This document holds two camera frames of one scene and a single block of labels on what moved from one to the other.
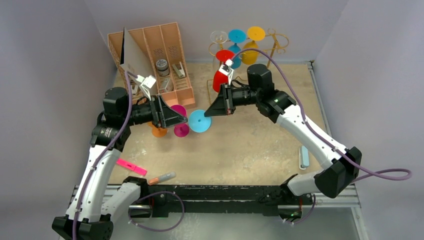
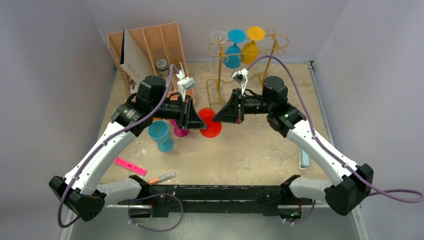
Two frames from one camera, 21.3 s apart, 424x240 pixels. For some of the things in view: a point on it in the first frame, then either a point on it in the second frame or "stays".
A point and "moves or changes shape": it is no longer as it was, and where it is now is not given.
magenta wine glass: [181, 130] stays
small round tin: [162, 67] stays
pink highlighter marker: [131, 167] stays
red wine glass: [219, 78] -> [213, 128]
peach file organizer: [160, 49] stays
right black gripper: [227, 99] -> [236, 106]
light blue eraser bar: [305, 158] stays
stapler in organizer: [181, 72] stays
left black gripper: [162, 115] -> [188, 118]
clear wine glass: [217, 37] stays
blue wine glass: [236, 36] stays
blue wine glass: [198, 122] moves or changes shape
